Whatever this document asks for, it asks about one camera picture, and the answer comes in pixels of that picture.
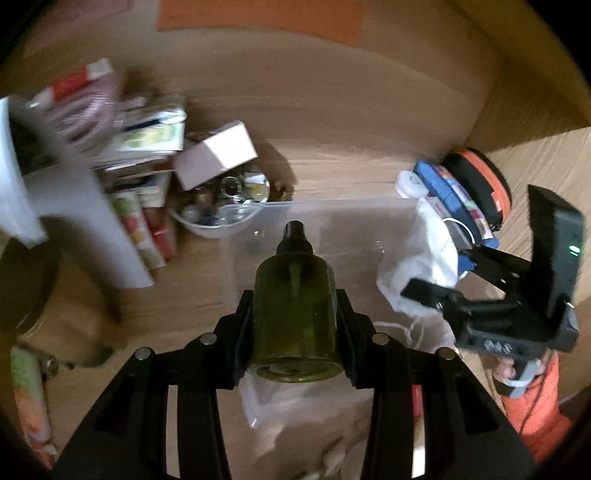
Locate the white cloth pouch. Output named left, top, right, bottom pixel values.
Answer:
left=377, top=199, right=458, bottom=318

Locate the dark green glass bottle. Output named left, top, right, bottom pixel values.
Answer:
left=249, top=220, right=342, bottom=383

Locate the orange sleeve forearm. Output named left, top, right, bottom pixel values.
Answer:
left=502, top=353, right=573, bottom=463

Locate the person's right hand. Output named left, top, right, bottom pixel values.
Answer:
left=492, top=350, right=555, bottom=383

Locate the black orange round case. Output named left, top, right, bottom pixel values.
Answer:
left=442, top=147, right=513, bottom=231

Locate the blue pencil pouch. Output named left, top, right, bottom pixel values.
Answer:
left=414, top=160, right=500, bottom=249

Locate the green orange tube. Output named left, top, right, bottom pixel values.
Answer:
left=10, top=347, right=58, bottom=470

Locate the white round tape dispenser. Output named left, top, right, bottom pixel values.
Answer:
left=394, top=170, right=429, bottom=199

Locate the clear plastic storage bin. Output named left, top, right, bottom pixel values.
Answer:
left=221, top=198, right=455, bottom=352

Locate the clear plastic bag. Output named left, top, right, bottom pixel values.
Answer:
left=239, top=374, right=374, bottom=479

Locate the brown mug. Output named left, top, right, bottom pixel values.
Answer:
left=1, top=237, right=126, bottom=368

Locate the fruit print box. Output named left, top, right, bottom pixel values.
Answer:
left=109, top=192, right=165, bottom=270

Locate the clear bowl of marbles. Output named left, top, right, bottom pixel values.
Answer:
left=166, top=171, right=271, bottom=239

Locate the white open paper booklet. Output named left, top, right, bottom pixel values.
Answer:
left=1, top=97, right=153, bottom=290

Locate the small white pink box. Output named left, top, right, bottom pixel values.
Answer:
left=173, top=121, right=257, bottom=191

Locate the orange paper note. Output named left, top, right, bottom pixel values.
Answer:
left=156, top=0, right=368, bottom=46

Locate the stack of small boxes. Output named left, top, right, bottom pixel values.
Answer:
left=86, top=94, right=187, bottom=190

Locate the pink paper note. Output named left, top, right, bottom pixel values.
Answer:
left=41, top=0, right=132, bottom=33

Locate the pink coiled hair tie pack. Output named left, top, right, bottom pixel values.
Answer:
left=29, top=58, right=120, bottom=152

